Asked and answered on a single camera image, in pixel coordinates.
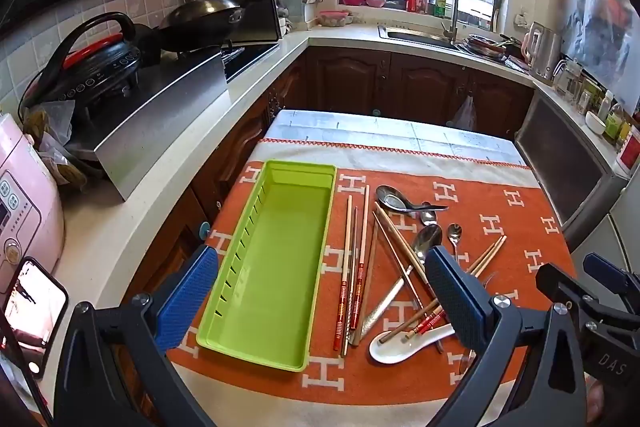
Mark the hanging white plastic bag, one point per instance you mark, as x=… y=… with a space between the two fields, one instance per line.
x=466 y=114

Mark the small metal spoon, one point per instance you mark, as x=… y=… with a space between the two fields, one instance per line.
x=428 y=216

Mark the white ceramic spoon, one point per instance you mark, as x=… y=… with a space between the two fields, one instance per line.
x=400 y=349

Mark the green plastic utensil tray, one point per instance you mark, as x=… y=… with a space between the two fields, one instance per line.
x=280 y=257

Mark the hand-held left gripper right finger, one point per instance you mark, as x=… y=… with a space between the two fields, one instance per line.
x=456 y=302

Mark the metal faucet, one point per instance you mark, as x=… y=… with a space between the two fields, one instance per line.
x=452 y=12

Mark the thin dark chopstick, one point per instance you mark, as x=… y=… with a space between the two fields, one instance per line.
x=400 y=269

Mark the steel sink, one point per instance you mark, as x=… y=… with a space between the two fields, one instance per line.
x=415 y=36

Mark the pile of dirty dishes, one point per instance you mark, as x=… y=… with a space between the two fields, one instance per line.
x=487 y=47

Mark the black and red pressure cooker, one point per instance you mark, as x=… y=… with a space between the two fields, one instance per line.
x=95 y=62

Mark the slim metal teaspoon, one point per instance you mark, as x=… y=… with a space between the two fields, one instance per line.
x=454 y=233

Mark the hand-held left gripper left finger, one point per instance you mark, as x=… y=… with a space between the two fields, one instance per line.
x=189 y=299

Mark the pink rice cooker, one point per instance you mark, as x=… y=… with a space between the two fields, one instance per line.
x=27 y=207

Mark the dark brown chopstick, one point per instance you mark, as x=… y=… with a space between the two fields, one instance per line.
x=366 y=287

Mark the gas stove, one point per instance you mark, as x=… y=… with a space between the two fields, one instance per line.
x=247 y=57

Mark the person's right hand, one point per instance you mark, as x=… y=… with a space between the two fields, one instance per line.
x=596 y=404

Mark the plain light wooden chopstick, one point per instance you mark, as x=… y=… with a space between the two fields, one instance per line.
x=398 y=234
x=394 y=239

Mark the pink bowl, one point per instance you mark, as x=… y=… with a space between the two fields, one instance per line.
x=333 y=18

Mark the plastic bags of food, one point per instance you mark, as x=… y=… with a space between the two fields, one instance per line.
x=55 y=142

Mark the light blue table cover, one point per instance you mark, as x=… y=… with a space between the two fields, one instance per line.
x=390 y=132

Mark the black smartphone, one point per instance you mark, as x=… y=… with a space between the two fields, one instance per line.
x=35 y=312

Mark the steel electric kettle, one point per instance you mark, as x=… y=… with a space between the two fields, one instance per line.
x=542 y=49

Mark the orange patterned blanket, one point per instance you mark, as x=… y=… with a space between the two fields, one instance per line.
x=500 y=217

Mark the row of condiment bottles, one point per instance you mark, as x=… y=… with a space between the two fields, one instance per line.
x=617 y=117

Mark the glass jug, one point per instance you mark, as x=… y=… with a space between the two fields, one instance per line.
x=567 y=79

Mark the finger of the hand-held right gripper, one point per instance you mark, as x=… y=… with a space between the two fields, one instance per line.
x=602 y=268
x=560 y=283

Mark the small white bowl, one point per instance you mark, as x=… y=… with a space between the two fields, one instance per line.
x=595 y=123

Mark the stainless steel stove guard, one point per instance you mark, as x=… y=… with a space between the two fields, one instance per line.
x=160 y=117

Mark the wide metal soup spoon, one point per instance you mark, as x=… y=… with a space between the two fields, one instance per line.
x=392 y=198

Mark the brown wooden kitchen cabinets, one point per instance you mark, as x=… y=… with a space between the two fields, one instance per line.
x=350 y=79

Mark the light wooden chopstick red end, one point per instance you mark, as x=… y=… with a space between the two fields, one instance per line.
x=345 y=267
x=360 y=257

